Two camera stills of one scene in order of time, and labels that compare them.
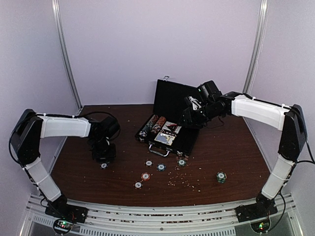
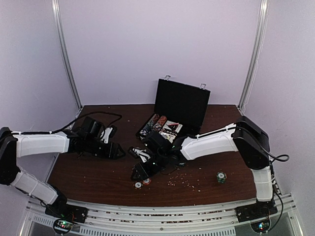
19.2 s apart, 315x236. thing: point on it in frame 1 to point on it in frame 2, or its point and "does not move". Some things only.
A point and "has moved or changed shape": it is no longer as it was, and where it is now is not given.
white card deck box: (171, 127) does not move
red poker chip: (145, 176) has moved or changed shape
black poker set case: (162, 131) does not move
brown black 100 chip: (138, 185) does not move
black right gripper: (189, 119) to (144, 172)
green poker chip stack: (221, 177) does not move
